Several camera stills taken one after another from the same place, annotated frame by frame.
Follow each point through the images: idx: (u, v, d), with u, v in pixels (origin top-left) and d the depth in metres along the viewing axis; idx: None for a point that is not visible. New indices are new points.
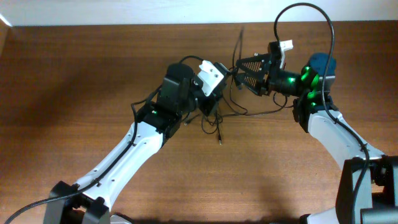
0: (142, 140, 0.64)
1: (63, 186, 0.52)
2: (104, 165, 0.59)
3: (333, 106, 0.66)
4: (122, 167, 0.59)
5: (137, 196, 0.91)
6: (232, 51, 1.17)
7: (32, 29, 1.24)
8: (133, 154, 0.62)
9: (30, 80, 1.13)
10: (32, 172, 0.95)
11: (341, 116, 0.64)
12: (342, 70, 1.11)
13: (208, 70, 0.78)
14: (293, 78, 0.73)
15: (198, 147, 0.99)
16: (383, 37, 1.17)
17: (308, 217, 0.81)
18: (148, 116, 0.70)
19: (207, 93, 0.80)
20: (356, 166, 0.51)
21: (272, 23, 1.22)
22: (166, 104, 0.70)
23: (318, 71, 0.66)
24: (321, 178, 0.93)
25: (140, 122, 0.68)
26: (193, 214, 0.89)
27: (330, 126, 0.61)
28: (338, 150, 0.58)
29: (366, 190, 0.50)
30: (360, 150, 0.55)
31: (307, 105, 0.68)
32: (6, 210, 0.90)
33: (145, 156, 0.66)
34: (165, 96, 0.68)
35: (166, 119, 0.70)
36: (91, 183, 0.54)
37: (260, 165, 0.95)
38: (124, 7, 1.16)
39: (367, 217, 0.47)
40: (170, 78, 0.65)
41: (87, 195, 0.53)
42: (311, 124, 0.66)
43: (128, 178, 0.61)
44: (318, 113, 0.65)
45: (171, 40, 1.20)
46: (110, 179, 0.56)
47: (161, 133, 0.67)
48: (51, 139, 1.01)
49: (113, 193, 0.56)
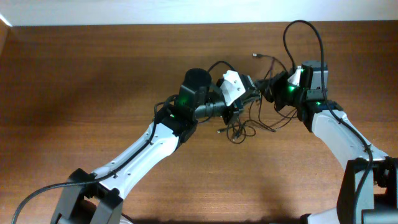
0: (158, 141, 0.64)
1: (81, 174, 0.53)
2: (123, 157, 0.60)
3: (338, 107, 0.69)
4: (140, 163, 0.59)
5: (138, 196, 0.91)
6: (232, 50, 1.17)
7: (32, 28, 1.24)
8: (148, 152, 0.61)
9: (30, 80, 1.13)
10: (32, 172, 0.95)
11: (345, 116, 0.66)
12: (340, 70, 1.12)
13: (232, 81, 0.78)
14: (293, 87, 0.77)
15: (198, 147, 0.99)
16: (380, 38, 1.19)
17: (308, 216, 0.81)
18: (166, 118, 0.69)
19: (227, 103, 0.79)
20: (359, 166, 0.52)
21: (271, 23, 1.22)
22: (184, 109, 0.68)
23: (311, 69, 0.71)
24: (320, 177, 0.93)
25: (159, 124, 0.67)
26: (194, 214, 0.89)
27: (333, 125, 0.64)
28: (341, 149, 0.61)
29: (367, 191, 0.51)
30: (364, 151, 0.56)
31: (311, 104, 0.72)
32: (6, 210, 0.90)
33: (160, 157, 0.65)
34: (182, 102, 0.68)
35: (183, 122, 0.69)
36: (108, 174, 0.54)
37: (260, 165, 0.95)
38: (124, 7, 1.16)
39: (368, 217, 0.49)
40: (186, 86, 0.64)
41: (103, 185, 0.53)
42: (316, 123, 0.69)
43: (142, 175, 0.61)
44: (322, 112, 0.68)
45: (171, 39, 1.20)
46: (126, 173, 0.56)
47: (177, 136, 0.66)
48: (52, 139, 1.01)
49: (127, 186, 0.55)
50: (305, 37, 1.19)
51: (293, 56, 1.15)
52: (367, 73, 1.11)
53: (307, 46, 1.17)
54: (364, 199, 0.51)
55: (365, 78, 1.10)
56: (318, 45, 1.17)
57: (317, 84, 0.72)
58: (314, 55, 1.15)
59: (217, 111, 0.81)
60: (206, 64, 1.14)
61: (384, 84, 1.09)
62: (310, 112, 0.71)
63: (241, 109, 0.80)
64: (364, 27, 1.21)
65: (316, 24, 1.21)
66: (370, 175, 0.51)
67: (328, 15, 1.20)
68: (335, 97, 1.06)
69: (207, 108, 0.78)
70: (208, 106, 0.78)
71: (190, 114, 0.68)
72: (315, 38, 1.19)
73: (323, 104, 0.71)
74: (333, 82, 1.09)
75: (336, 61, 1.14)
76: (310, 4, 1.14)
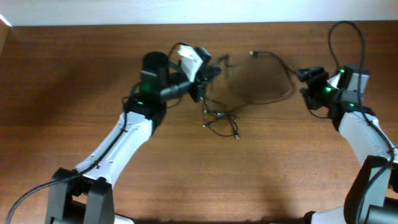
0: (133, 127, 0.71)
1: (64, 171, 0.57)
2: (100, 149, 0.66)
3: (371, 111, 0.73)
4: (120, 149, 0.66)
5: (137, 196, 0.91)
6: (233, 50, 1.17)
7: (32, 28, 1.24)
8: (125, 139, 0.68)
9: (30, 79, 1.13)
10: (32, 172, 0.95)
11: (376, 121, 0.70)
12: None
13: (188, 55, 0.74)
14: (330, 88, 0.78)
15: (198, 147, 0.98)
16: (381, 37, 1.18)
17: (313, 214, 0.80)
18: (136, 106, 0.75)
19: (191, 79, 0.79)
20: (377, 163, 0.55)
21: (272, 23, 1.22)
22: (150, 95, 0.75)
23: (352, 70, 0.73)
24: (320, 177, 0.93)
25: (130, 112, 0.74)
26: (193, 214, 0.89)
27: (361, 126, 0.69)
28: (365, 147, 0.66)
29: (380, 189, 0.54)
30: (387, 153, 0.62)
31: (344, 103, 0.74)
32: (5, 210, 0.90)
33: (137, 140, 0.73)
34: (147, 89, 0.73)
35: (152, 107, 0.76)
36: (91, 167, 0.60)
37: (260, 165, 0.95)
38: (124, 7, 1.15)
39: (372, 214, 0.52)
40: (145, 70, 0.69)
41: (87, 176, 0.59)
42: (344, 121, 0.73)
43: (124, 160, 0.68)
44: (353, 113, 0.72)
45: (171, 39, 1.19)
46: (107, 161, 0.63)
47: (150, 120, 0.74)
48: (52, 139, 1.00)
49: (112, 172, 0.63)
50: (306, 37, 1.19)
51: (293, 57, 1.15)
52: None
53: (307, 46, 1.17)
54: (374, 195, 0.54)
55: None
56: (318, 46, 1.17)
57: (354, 87, 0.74)
58: (314, 55, 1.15)
59: (185, 91, 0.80)
60: None
61: None
62: (341, 111, 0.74)
63: (205, 81, 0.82)
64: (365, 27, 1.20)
65: (317, 24, 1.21)
66: (385, 174, 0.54)
67: (329, 15, 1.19)
68: None
69: (173, 91, 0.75)
70: (174, 88, 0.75)
71: (156, 98, 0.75)
72: (316, 38, 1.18)
73: (356, 107, 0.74)
74: None
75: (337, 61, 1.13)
76: (310, 4, 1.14)
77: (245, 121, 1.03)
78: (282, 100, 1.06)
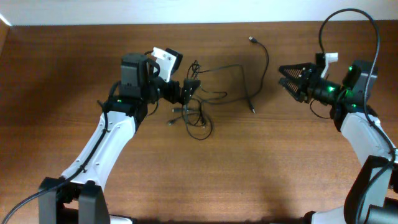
0: (115, 126, 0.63)
1: (50, 181, 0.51)
2: (84, 154, 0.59)
3: (373, 112, 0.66)
4: (106, 149, 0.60)
5: (137, 196, 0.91)
6: (232, 50, 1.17)
7: (32, 28, 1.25)
8: (109, 140, 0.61)
9: (30, 79, 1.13)
10: (31, 172, 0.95)
11: (378, 122, 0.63)
12: (341, 69, 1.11)
13: (161, 55, 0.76)
14: (333, 88, 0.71)
15: (198, 147, 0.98)
16: (381, 37, 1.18)
17: (313, 214, 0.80)
18: (115, 105, 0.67)
19: (167, 79, 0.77)
20: (377, 163, 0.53)
21: (272, 23, 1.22)
22: (130, 91, 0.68)
23: (361, 68, 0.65)
24: (321, 177, 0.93)
25: (109, 112, 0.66)
26: (193, 214, 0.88)
27: (365, 127, 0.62)
28: (367, 150, 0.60)
29: (381, 189, 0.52)
30: (388, 154, 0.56)
31: (347, 104, 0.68)
32: (5, 210, 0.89)
33: (123, 140, 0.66)
34: (125, 84, 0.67)
35: (134, 103, 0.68)
36: (77, 171, 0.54)
37: (260, 165, 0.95)
38: (124, 7, 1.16)
39: (373, 214, 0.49)
40: (125, 65, 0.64)
41: (76, 182, 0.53)
42: (346, 123, 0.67)
43: (111, 163, 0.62)
44: (355, 113, 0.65)
45: (171, 38, 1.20)
46: (94, 163, 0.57)
47: (132, 117, 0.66)
48: (52, 139, 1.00)
49: (101, 175, 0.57)
50: (306, 37, 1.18)
51: (293, 56, 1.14)
52: None
53: (307, 46, 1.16)
54: (375, 194, 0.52)
55: None
56: (318, 45, 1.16)
57: (361, 86, 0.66)
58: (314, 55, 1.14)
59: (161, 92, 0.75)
60: (206, 64, 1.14)
61: (385, 83, 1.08)
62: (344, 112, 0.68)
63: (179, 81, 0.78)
64: (364, 27, 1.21)
65: (317, 25, 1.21)
66: (387, 173, 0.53)
67: (328, 15, 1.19)
68: None
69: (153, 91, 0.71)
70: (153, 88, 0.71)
71: (134, 93, 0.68)
72: (316, 38, 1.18)
73: (359, 107, 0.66)
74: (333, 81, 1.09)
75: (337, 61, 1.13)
76: (309, 4, 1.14)
77: (244, 120, 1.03)
78: (281, 100, 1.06)
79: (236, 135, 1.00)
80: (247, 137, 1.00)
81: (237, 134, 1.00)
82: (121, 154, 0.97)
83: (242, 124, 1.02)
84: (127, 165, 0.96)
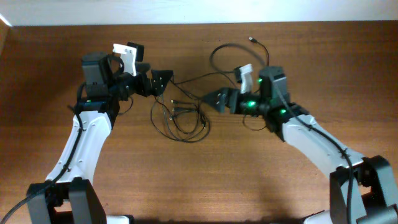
0: (90, 124, 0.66)
1: (36, 186, 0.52)
2: (66, 155, 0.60)
3: (303, 111, 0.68)
4: (85, 146, 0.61)
5: (137, 196, 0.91)
6: (232, 50, 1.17)
7: (32, 29, 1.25)
8: (87, 137, 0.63)
9: (29, 80, 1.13)
10: (31, 172, 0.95)
11: (313, 121, 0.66)
12: (340, 69, 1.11)
13: (122, 50, 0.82)
14: (253, 102, 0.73)
15: (198, 147, 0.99)
16: (382, 37, 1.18)
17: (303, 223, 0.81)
18: (86, 106, 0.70)
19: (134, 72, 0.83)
20: (342, 178, 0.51)
21: (272, 23, 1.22)
22: (96, 91, 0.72)
23: (267, 77, 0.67)
24: (321, 178, 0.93)
25: (81, 112, 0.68)
26: (193, 214, 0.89)
27: (305, 134, 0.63)
28: (319, 158, 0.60)
29: (357, 199, 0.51)
30: (341, 157, 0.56)
31: (275, 112, 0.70)
32: (5, 210, 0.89)
33: (101, 137, 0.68)
34: (91, 84, 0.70)
35: (102, 100, 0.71)
36: (61, 171, 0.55)
37: (260, 165, 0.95)
38: (123, 7, 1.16)
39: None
40: (86, 63, 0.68)
41: (63, 182, 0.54)
42: (286, 133, 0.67)
43: (94, 160, 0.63)
44: (290, 121, 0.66)
45: (171, 39, 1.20)
46: (78, 160, 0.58)
47: (104, 113, 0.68)
48: (51, 139, 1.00)
49: (86, 170, 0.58)
50: (305, 37, 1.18)
51: (293, 56, 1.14)
52: (369, 72, 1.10)
53: (307, 46, 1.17)
54: (356, 206, 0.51)
55: (367, 78, 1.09)
56: (318, 45, 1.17)
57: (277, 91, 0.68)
58: (314, 55, 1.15)
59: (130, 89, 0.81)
60: (205, 64, 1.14)
61: (385, 83, 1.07)
62: (278, 123, 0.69)
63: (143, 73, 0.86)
64: (364, 26, 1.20)
65: (317, 25, 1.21)
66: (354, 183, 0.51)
67: (328, 15, 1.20)
68: (335, 96, 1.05)
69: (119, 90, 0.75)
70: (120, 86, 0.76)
71: (102, 91, 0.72)
72: (315, 38, 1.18)
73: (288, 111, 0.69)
74: (333, 82, 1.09)
75: (336, 61, 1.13)
76: (309, 4, 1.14)
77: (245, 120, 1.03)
78: None
79: (236, 135, 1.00)
80: (247, 137, 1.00)
81: (237, 134, 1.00)
82: (121, 154, 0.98)
83: (242, 124, 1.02)
84: (127, 165, 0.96)
